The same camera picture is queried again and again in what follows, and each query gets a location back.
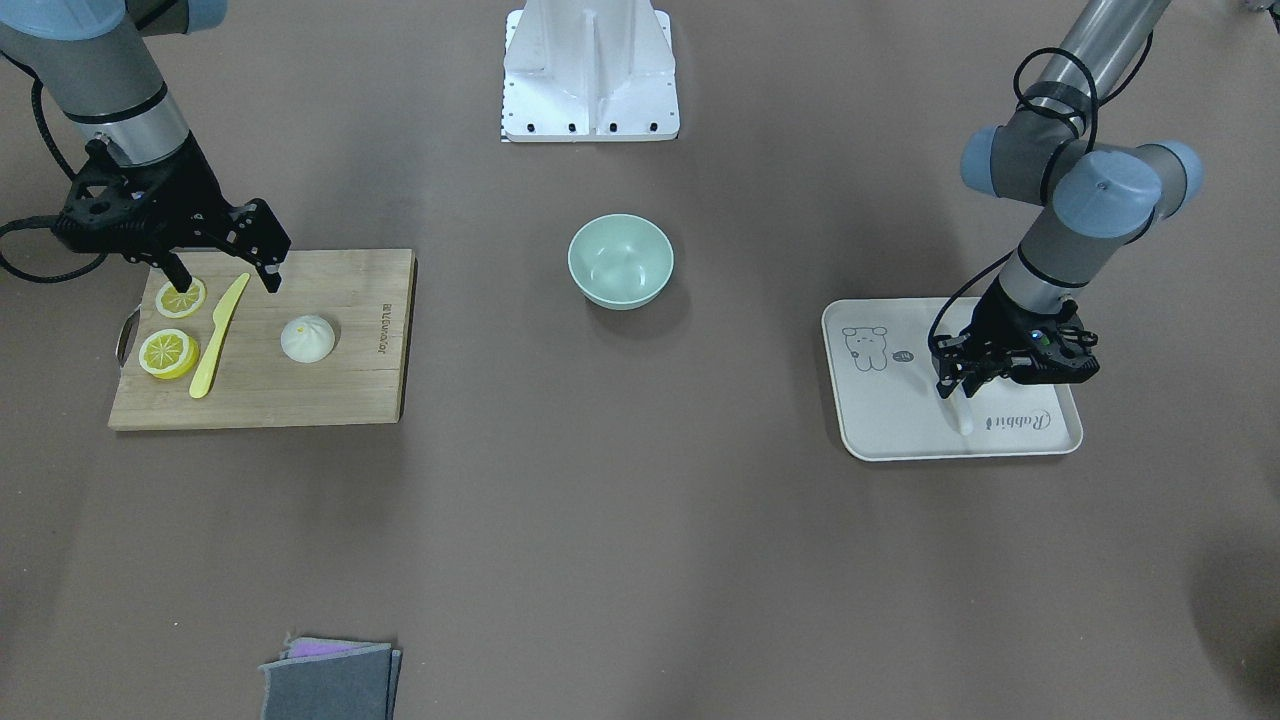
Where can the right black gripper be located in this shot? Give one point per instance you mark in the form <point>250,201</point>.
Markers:
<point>186,194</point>

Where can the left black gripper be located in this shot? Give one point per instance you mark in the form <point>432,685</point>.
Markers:
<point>1003,318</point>

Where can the white ceramic spoon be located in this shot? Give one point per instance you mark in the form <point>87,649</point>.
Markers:
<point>962,412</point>

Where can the white steamed bun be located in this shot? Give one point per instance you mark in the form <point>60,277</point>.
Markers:
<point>308,339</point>

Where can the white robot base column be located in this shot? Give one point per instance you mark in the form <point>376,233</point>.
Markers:
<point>589,71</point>

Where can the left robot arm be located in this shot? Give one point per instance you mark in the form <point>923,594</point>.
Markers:
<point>1094,198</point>

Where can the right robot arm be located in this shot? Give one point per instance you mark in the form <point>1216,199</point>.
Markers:
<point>92,57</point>

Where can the mint green bowl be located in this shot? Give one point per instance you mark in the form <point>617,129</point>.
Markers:
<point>620,262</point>

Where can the yellow plastic knife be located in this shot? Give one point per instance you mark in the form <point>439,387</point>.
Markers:
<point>221,317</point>

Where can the thin lemon slice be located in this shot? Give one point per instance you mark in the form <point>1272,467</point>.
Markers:
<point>177,304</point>

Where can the thick lemon half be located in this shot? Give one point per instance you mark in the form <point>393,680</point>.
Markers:
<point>168,354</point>

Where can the bamboo cutting board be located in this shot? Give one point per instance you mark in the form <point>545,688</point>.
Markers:
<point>367,297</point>

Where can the grey folded cloth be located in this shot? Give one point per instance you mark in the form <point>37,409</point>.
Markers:
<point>322,678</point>

